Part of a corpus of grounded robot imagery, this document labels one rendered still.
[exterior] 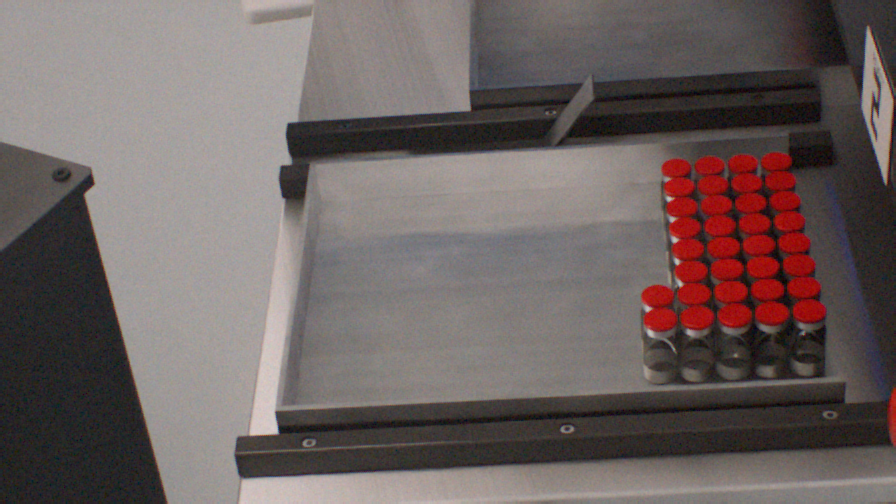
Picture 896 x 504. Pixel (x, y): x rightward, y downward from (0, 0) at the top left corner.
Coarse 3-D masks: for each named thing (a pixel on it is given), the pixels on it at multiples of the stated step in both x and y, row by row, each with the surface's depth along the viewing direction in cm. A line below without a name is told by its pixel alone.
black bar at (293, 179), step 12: (804, 132) 125; (816, 132) 125; (828, 132) 125; (792, 144) 124; (804, 144) 124; (816, 144) 124; (828, 144) 124; (792, 156) 125; (804, 156) 125; (816, 156) 125; (828, 156) 125; (288, 168) 127; (300, 168) 127; (288, 180) 127; (300, 180) 127; (288, 192) 127; (300, 192) 127
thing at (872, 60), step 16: (864, 64) 109; (880, 64) 104; (864, 80) 110; (880, 80) 104; (864, 96) 110; (880, 96) 104; (864, 112) 110; (880, 112) 105; (880, 128) 105; (880, 144) 105; (880, 160) 106
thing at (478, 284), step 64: (320, 192) 126; (384, 192) 126; (448, 192) 126; (512, 192) 126; (576, 192) 125; (640, 192) 124; (320, 256) 122; (384, 256) 121; (448, 256) 120; (512, 256) 120; (576, 256) 119; (640, 256) 119; (320, 320) 116; (384, 320) 116; (448, 320) 115; (512, 320) 115; (576, 320) 114; (640, 320) 113; (320, 384) 111; (384, 384) 111; (448, 384) 110; (512, 384) 110; (576, 384) 109; (640, 384) 109; (704, 384) 103; (768, 384) 103; (832, 384) 103
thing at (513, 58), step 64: (512, 0) 147; (576, 0) 146; (640, 0) 145; (704, 0) 145; (768, 0) 144; (512, 64) 139; (576, 64) 139; (640, 64) 138; (704, 64) 137; (768, 64) 136; (832, 64) 129
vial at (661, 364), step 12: (648, 312) 107; (660, 312) 107; (672, 312) 107; (648, 324) 106; (660, 324) 106; (672, 324) 106; (648, 336) 107; (660, 336) 106; (672, 336) 107; (648, 348) 107; (660, 348) 107; (672, 348) 107; (648, 360) 108; (660, 360) 107; (672, 360) 107; (648, 372) 108; (660, 372) 108; (672, 372) 108
